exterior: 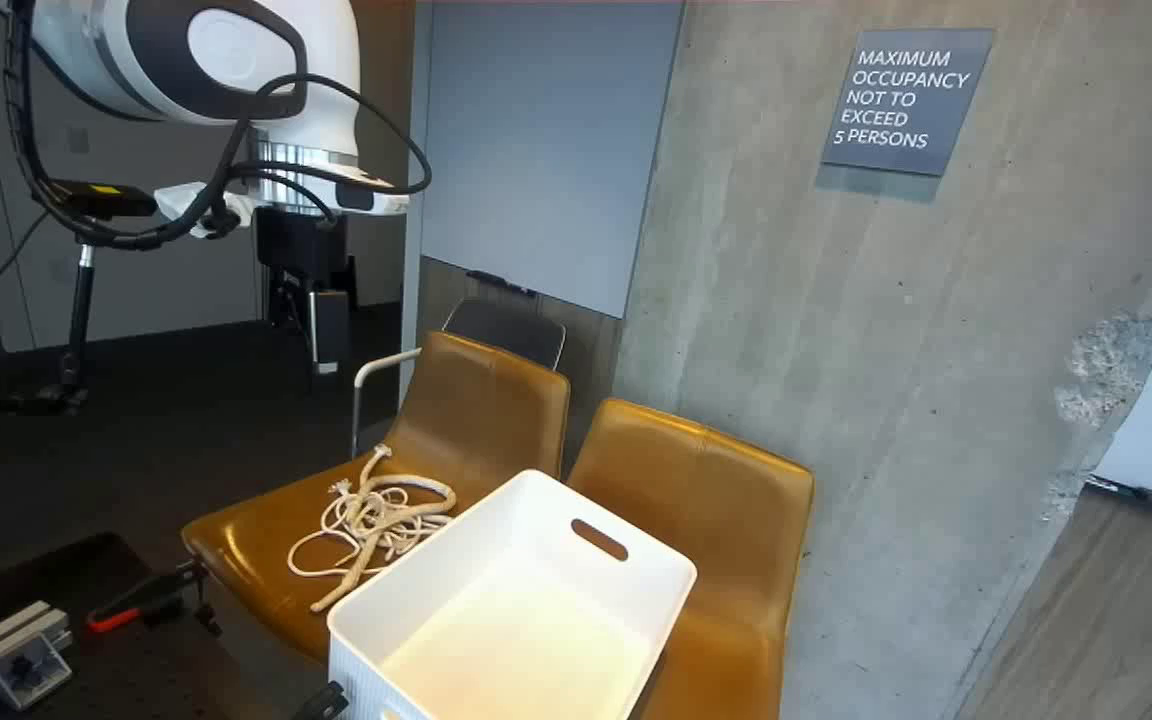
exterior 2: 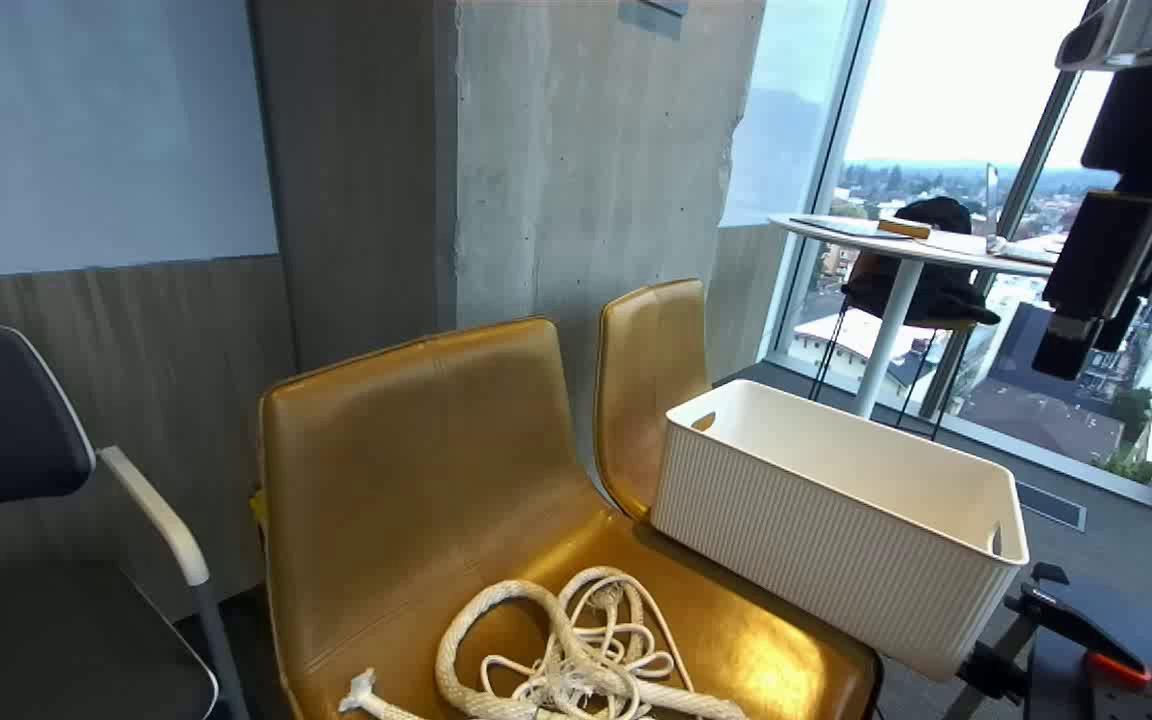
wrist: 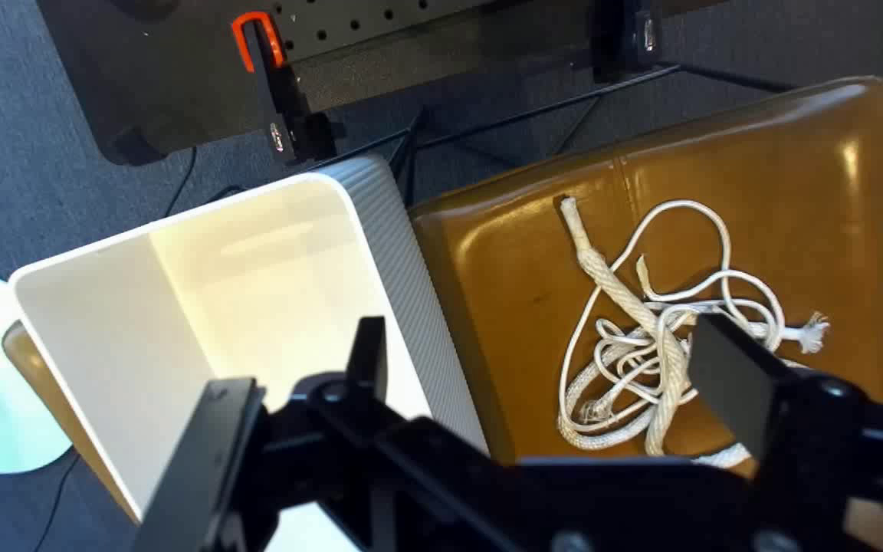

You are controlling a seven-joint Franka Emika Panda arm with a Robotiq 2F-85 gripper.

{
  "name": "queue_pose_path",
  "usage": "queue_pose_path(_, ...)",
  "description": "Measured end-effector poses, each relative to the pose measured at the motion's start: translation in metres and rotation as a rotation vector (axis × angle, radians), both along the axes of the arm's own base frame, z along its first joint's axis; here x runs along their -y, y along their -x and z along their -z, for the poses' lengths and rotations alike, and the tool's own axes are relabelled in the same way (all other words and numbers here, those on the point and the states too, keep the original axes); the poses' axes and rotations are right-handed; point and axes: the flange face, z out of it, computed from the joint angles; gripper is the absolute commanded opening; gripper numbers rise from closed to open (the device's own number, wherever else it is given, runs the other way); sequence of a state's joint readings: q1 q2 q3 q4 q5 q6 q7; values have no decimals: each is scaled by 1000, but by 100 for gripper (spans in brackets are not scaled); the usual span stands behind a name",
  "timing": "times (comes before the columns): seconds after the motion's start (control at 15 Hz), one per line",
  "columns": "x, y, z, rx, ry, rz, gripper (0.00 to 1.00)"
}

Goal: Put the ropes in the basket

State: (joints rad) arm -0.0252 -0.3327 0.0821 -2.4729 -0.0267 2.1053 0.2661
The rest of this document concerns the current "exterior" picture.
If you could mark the white wall board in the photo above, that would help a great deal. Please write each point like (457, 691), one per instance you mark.
(538, 135)

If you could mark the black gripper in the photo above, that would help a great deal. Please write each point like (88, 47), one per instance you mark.
(296, 244)

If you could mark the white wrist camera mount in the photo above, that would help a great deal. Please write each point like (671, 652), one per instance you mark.
(199, 202)

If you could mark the gray occupancy sign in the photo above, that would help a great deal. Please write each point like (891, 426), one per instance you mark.
(904, 102)

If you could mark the red and black clamp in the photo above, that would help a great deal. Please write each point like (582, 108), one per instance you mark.
(137, 603)

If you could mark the mustard leather chair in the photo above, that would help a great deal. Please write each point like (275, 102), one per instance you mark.
(709, 495)
(483, 400)

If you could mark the white plastic basket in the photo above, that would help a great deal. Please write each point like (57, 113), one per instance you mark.
(497, 625)

